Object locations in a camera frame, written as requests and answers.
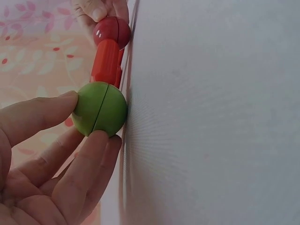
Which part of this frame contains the orange toy vegetable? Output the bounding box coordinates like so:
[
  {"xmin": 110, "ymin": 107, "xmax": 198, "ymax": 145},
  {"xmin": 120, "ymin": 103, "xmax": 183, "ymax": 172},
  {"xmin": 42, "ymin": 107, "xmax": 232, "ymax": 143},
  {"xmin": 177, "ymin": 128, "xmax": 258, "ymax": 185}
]
[{"xmin": 90, "ymin": 39, "xmax": 125, "ymax": 90}]

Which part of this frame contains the person's left hand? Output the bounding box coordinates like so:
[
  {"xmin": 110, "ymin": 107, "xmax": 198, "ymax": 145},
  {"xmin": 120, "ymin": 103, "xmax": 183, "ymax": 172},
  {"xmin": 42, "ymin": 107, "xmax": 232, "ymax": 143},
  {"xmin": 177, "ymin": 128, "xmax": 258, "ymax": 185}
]
[{"xmin": 0, "ymin": 90, "xmax": 123, "ymax": 225}]

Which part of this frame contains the red toy ball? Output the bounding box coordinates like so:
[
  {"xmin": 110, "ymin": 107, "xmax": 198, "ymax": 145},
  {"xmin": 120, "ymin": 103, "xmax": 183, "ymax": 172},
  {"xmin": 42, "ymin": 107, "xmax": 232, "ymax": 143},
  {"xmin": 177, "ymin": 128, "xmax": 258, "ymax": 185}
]
[{"xmin": 93, "ymin": 16, "xmax": 131, "ymax": 50}]

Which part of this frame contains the person's right hand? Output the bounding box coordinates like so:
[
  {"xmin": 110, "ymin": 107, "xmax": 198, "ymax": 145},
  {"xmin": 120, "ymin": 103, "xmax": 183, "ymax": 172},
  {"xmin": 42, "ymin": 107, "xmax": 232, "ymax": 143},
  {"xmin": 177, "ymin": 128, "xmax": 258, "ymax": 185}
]
[{"xmin": 72, "ymin": 0, "xmax": 130, "ymax": 40}]

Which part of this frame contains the green toy ball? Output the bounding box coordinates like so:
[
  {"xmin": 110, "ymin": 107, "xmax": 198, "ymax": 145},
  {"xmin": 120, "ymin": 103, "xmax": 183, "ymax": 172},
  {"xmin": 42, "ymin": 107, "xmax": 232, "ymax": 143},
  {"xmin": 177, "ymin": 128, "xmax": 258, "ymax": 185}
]
[{"xmin": 71, "ymin": 81, "xmax": 128, "ymax": 138}]

